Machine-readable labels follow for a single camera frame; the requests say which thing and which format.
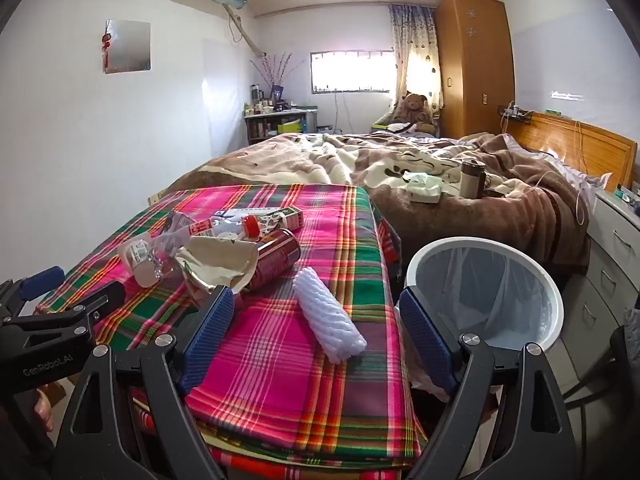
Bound clear plastic packet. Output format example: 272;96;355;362
119;237;168;288

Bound tissue pack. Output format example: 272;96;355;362
402;171;445;204

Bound cluttered shelf unit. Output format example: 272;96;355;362
243;109;321;146

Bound white foam net sleeve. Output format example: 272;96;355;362
292;267;368;363

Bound steel thermos cup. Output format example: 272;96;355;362
459;157;486;200

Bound clear plastic bottle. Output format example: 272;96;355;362
150;210;196;281

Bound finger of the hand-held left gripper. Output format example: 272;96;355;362
0;281;127;338
0;266;67;318

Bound lilac bedsheet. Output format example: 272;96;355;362
550;155;613;196

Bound dried branches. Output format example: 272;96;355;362
250;52;306;88

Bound wooden headboard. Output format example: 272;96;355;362
507;112;638;193

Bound wooden wardrobe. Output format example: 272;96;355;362
434;0;516;140

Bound window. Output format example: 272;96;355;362
310;50;396;95

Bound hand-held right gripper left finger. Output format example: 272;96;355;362
52;285;236;480

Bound silver wall sheet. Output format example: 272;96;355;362
106;19;152;75

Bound pink plaid cloth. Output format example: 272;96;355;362
35;183;428;463

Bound green patterned box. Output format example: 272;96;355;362
260;206;304;233

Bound black chair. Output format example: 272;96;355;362
560;305;640;411

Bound power strip shelf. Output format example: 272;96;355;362
497;104;533;123

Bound white nightstand with drawers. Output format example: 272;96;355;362
582;187;640;356

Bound red drink can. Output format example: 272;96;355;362
248;229;302;292

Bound person's left hand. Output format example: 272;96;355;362
32;392;54;431

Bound foil snack bag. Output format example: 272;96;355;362
172;236;260;306

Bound patterned curtain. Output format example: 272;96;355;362
389;4;443;111

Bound clear bottle with red cap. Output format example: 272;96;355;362
192;212;262;241

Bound brown printed blanket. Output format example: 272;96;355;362
165;131;593;273

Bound brown teddy bear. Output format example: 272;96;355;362
387;92;436;136

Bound white charging cable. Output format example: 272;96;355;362
530;170;590;226

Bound white round trash bin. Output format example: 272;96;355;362
404;237;566;401
417;247;548;348

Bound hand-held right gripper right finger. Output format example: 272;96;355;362
399;286;583;480

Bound wrapped air conditioner pipe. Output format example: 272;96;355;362
227;2;266;58

